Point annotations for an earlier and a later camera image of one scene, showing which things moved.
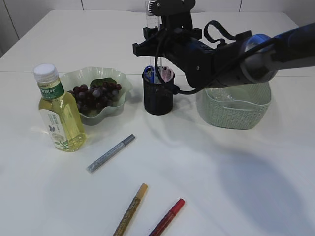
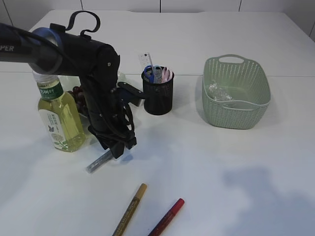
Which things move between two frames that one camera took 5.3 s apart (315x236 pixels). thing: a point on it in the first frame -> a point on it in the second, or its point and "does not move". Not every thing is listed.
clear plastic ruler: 154,20 -> 145,61
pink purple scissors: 167,73 does not move
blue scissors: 148,73 does not move
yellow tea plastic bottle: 58,110 does not move
